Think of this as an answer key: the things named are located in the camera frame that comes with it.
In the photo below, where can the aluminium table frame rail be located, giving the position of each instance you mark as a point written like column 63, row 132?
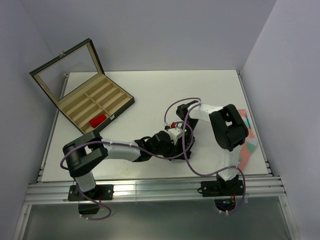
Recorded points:
column 162, row 189

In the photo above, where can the small black box under rail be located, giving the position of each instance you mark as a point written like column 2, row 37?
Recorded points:
column 88, row 209

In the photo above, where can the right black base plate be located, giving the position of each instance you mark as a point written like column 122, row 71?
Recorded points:
column 221, row 188

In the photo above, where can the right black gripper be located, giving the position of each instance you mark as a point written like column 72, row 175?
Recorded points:
column 190, row 142

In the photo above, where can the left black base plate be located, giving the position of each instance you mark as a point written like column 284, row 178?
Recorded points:
column 101, row 192

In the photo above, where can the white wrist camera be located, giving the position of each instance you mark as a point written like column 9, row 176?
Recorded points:
column 168, row 126
column 175, row 134

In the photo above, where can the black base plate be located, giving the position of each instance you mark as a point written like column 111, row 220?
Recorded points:
column 101, row 192
column 221, row 188

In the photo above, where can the black compartment display box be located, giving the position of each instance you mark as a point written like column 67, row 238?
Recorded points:
column 77, row 85

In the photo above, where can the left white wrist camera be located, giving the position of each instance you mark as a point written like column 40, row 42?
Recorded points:
column 175, row 134

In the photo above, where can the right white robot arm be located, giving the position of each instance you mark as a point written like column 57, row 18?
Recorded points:
column 229, row 129

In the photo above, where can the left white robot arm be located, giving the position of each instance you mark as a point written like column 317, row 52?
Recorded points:
column 83, row 154

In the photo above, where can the pink patterned sock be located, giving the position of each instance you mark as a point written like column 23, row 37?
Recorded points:
column 250, row 143

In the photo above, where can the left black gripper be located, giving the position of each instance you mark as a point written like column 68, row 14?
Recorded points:
column 172, row 146

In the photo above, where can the red santa sock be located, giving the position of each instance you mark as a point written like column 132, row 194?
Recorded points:
column 96, row 121

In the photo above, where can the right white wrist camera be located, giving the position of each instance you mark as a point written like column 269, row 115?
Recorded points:
column 168, row 126

